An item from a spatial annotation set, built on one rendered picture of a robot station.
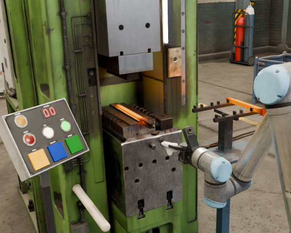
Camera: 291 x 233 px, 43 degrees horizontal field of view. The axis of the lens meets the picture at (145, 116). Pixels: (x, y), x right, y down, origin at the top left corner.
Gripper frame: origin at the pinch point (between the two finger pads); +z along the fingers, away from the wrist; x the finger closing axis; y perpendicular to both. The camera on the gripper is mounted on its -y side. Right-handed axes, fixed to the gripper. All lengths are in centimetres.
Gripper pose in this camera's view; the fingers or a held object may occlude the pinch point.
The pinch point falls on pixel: (174, 138)
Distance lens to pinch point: 178.3
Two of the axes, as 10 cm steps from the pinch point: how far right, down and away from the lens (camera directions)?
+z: -4.7, -2.5, 8.5
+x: 8.8, -1.7, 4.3
